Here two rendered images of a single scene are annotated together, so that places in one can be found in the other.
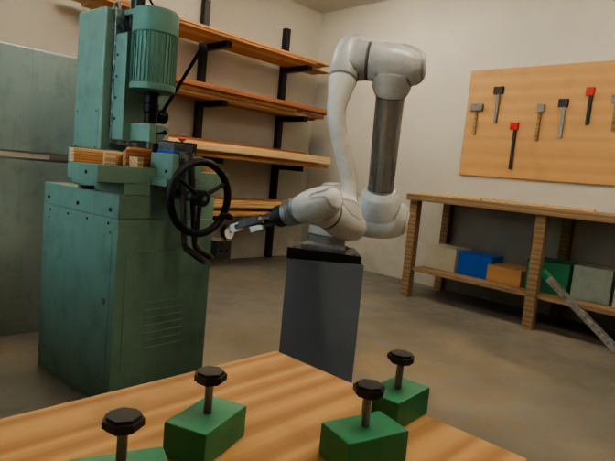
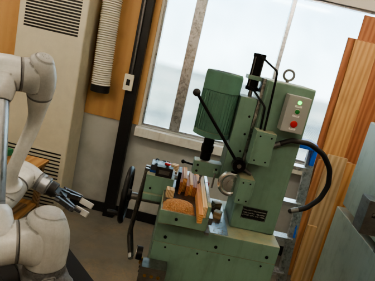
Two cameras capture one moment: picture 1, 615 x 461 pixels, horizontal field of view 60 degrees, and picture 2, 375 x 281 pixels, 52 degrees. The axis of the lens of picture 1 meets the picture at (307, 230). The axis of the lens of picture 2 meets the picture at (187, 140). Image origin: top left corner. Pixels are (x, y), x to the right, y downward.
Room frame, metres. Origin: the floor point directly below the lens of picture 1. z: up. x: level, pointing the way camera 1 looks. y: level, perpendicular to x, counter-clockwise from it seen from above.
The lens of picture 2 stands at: (3.41, -0.63, 1.57)
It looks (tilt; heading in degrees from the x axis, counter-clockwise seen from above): 13 degrees down; 138
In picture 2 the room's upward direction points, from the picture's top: 13 degrees clockwise
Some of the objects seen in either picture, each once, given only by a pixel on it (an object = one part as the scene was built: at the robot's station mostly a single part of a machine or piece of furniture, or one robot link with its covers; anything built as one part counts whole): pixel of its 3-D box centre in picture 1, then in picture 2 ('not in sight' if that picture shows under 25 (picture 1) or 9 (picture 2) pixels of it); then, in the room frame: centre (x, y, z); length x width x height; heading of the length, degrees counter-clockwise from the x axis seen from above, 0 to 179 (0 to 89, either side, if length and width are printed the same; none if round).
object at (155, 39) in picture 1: (154, 52); (217, 104); (2.14, 0.66, 1.35); 0.18 x 0.18 x 0.31
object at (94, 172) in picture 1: (162, 176); (174, 192); (2.06, 0.58, 0.87); 0.61 x 0.30 x 0.06; 141
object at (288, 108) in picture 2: not in sight; (294, 114); (2.45, 0.82, 1.40); 0.10 x 0.06 x 0.16; 51
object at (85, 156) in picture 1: (153, 162); (197, 189); (2.15, 0.65, 0.92); 0.67 x 0.02 x 0.04; 141
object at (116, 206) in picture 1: (128, 199); (213, 222); (2.21, 0.76, 0.76); 0.57 x 0.45 x 0.09; 51
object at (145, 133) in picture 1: (146, 134); (206, 169); (2.15, 0.68, 1.03); 0.14 x 0.07 x 0.09; 51
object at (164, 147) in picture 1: (178, 147); (162, 167); (2.01, 0.51, 0.99); 0.13 x 0.11 x 0.06; 141
